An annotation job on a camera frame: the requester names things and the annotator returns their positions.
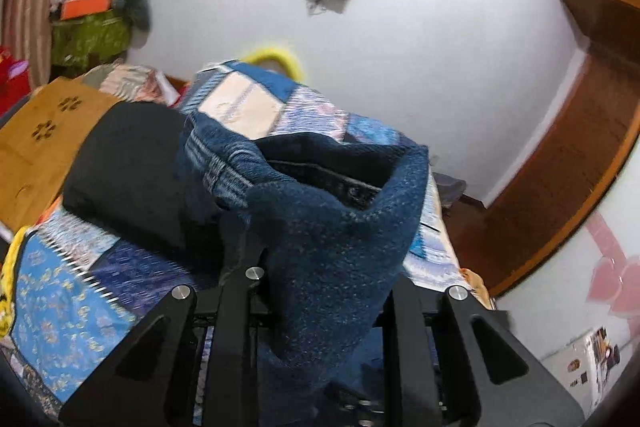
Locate wooden lap table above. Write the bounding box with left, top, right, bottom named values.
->
left=0, top=76, right=118, bottom=233

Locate wooden door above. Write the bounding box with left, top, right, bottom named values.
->
left=460, top=0, right=640, bottom=298

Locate green patterned cloth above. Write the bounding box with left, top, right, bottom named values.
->
left=50, top=12, right=133, bottom=68

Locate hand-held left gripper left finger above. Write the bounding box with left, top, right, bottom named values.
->
left=59, top=209, right=271, bottom=427

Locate yellow cloth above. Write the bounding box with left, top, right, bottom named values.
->
left=0, top=227, right=26, bottom=339

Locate pink wall sticker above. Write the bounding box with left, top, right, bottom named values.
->
left=585, top=212, right=640, bottom=319

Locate striped bedding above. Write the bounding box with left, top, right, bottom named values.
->
left=82, top=63, right=191, bottom=108

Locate white cabinet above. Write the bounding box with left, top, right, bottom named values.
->
left=542, top=327, right=626, bottom=414

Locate blue patchwork blanket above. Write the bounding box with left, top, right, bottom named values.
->
left=0, top=59, right=493, bottom=427

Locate black clothing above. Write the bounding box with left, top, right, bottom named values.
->
left=62, top=101, right=226, bottom=265

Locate yellow fleece blanket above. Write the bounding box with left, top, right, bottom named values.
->
left=460, top=267, right=494, bottom=308

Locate blue denim jacket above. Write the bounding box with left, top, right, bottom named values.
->
left=177, top=111, right=431, bottom=413

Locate orange box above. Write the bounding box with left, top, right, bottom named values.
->
left=60, top=0, right=113, bottom=20

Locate yellow ring object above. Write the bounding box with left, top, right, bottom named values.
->
left=240, top=47, right=305, bottom=82

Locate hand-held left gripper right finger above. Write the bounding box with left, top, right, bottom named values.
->
left=385, top=277, right=586, bottom=427

